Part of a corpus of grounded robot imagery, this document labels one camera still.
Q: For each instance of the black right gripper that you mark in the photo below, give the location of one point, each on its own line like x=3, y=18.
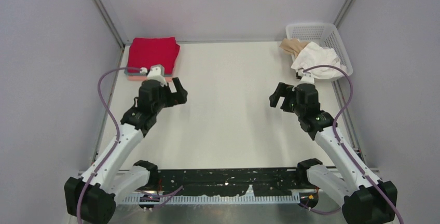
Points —
x=283, y=90

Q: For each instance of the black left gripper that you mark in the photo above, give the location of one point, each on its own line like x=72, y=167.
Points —
x=176, y=97

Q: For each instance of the red t-shirt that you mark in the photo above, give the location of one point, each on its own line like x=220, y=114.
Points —
x=154, y=48

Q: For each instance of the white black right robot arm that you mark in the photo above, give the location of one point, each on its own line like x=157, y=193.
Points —
x=361, y=195

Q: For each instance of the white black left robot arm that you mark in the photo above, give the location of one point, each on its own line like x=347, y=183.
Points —
x=94, y=195

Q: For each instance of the folded pink t-shirt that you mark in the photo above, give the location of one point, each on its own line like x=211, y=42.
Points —
x=138, y=62

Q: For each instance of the white t-shirt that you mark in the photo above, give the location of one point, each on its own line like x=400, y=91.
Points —
x=313, y=55

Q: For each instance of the beige t-shirt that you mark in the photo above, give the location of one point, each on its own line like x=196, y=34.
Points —
x=293, y=46

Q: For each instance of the folded teal t-shirt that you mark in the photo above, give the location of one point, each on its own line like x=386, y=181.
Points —
x=139, y=74

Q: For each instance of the white plastic laundry basket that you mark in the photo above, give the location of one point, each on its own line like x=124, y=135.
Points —
x=324, y=34

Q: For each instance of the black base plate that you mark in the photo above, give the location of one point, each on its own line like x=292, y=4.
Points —
x=273, y=181

